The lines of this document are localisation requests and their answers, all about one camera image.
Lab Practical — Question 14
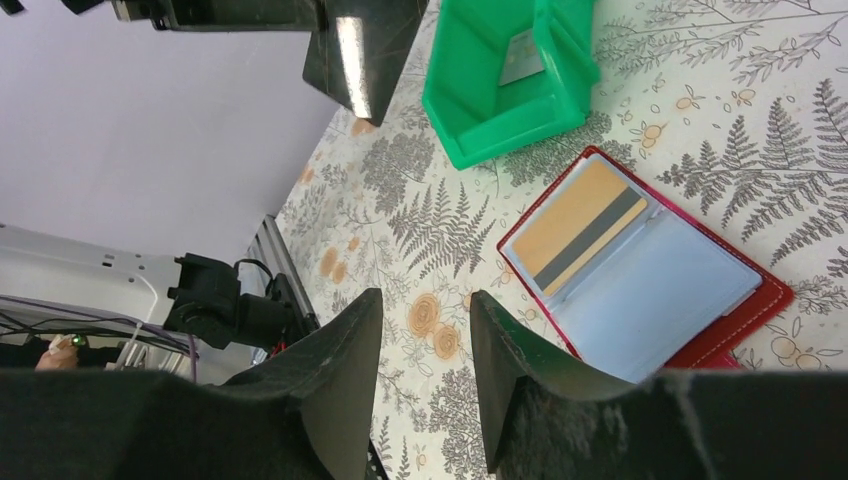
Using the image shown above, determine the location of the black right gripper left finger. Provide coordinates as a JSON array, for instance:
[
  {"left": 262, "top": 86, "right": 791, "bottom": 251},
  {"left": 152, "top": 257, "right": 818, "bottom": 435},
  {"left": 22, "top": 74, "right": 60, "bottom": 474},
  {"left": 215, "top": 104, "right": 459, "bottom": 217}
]
[{"left": 1, "top": 288, "right": 383, "bottom": 479}]

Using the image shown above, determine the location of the silver card in bin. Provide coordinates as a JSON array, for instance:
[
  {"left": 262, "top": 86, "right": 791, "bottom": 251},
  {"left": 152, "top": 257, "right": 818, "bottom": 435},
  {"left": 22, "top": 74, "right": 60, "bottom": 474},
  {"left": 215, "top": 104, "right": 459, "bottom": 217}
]
[{"left": 498, "top": 29, "right": 545, "bottom": 86}]

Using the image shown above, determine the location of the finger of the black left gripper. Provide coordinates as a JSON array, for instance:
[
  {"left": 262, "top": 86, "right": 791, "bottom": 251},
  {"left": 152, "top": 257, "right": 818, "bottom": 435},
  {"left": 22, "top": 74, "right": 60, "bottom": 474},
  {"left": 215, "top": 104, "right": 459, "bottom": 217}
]
[{"left": 112, "top": 0, "right": 327, "bottom": 32}]

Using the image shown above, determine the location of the red leather card holder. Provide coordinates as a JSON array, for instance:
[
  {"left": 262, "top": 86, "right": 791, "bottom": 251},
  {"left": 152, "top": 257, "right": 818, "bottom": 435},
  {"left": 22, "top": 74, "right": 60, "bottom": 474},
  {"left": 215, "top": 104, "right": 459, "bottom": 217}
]
[{"left": 495, "top": 145, "right": 796, "bottom": 372}]

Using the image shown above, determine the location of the green plastic bin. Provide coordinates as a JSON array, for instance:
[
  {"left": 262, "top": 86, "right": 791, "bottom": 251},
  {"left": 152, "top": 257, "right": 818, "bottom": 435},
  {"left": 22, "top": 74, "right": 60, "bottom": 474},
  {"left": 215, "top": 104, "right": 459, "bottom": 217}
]
[{"left": 422, "top": 1, "right": 600, "bottom": 170}]

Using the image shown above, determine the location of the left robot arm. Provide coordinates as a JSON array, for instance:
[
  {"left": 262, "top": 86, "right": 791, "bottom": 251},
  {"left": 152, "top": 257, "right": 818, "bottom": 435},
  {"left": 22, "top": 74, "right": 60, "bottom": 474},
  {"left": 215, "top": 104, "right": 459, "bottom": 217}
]
[{"left": 1, "top": 1, "right": 329, "bottom": 365}]

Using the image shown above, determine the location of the gold credit card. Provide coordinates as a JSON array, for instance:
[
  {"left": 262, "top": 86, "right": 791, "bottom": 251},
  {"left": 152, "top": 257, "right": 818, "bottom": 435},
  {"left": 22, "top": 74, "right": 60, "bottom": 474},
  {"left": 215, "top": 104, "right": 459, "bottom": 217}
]
[{"left": 507, "top": 159, "right": 650, "bottom": 297}]

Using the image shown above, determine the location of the black VIP credit card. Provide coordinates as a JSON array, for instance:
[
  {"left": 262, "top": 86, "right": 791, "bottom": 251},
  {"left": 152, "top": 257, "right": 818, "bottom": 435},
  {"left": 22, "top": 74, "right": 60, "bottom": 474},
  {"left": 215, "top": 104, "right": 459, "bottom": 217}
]
[{"left": 302, "top": 0, "right": 429, "bottom": 127}]

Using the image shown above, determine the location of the floral patterned table mat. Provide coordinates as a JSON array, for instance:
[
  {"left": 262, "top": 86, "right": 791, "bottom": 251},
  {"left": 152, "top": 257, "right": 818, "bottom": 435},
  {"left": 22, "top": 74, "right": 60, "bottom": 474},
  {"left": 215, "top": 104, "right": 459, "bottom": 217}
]
[{"left": 276, "top": 1, "right": 847, "bottom": 479}]

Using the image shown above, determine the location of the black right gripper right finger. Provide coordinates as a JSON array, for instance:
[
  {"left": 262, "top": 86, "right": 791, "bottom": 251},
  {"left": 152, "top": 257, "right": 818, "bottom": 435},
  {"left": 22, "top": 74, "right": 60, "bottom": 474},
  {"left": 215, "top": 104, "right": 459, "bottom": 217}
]
[{"left": 470, "top": 291, "right": 847, "bottom": 479}]

